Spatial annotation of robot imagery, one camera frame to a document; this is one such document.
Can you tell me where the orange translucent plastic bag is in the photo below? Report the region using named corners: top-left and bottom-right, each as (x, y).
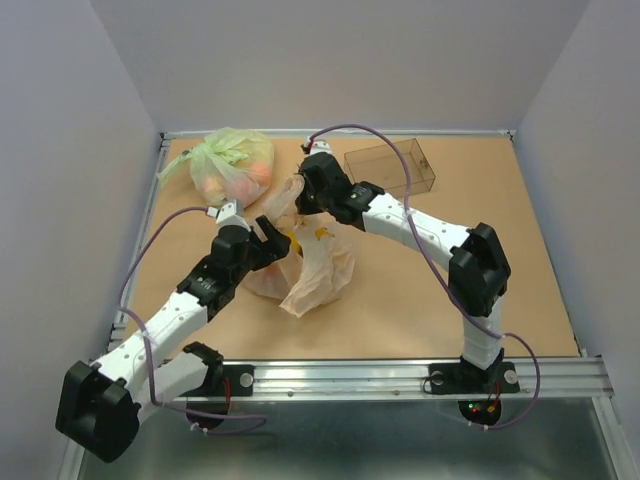
top-left (243, 174), bottom-right (355, 318)

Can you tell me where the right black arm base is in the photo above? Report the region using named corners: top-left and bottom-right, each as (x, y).
top-left (421, 359), bottom-right (520, 429)

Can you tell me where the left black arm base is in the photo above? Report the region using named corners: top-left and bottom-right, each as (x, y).
top-left (183, 364), bottom-right (255, 415)

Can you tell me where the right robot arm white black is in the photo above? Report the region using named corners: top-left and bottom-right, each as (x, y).
top-left (296, 152), bottom-right (511, 390)

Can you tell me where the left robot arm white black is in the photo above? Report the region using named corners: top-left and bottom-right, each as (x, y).
top-left (55, 214), bottom-right (291, 463)

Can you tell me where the green plastic bag with fruit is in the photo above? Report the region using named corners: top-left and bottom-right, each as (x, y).
top-left (157, 127), bottom-right (275, 207)

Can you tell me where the clear plastic box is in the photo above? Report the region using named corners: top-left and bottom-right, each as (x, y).
top-left (344, 138), bottom-right (436, 199)

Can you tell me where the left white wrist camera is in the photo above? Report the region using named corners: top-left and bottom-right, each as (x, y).
top-left (206, 199), bottom-right (250, 230)

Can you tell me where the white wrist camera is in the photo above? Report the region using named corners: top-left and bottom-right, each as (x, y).
top-left (301, 138), bottom-right (333, 156)
top-left (206, 199), bottom-right (250, 230)

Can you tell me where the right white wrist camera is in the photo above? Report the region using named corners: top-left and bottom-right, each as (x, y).
top-left (301, 138), bottom-right (333, 156)

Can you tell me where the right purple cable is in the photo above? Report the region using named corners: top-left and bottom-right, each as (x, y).
top-left (305, 123), bottom-right (540, 431)

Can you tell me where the aluminium front rail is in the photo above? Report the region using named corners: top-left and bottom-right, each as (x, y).
top-left (79, 355), bottom-right (614, 401)

